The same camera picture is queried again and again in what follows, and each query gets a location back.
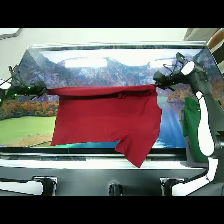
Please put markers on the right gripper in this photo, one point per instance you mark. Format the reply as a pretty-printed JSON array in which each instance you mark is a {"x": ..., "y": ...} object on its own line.
[{"x": 161, "y": 80}]

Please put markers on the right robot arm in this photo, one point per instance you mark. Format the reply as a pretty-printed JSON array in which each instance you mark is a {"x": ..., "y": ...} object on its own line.
[{"x": 204, "y": 110}]

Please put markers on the silver frame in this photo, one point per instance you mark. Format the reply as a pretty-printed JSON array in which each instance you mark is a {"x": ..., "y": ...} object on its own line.
[{"x": 100, "y": 173}]

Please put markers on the red T-shirt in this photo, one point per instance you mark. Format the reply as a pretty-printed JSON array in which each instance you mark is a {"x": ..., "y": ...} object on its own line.
[{"x": 106, "y": 120}]

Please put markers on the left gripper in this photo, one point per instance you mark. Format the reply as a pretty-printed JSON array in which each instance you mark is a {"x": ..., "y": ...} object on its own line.
[{"x": 40, "y": 89}]

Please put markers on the green garment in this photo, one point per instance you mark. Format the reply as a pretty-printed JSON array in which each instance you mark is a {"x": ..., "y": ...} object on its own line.
[{"x": 191, "y": 126}]

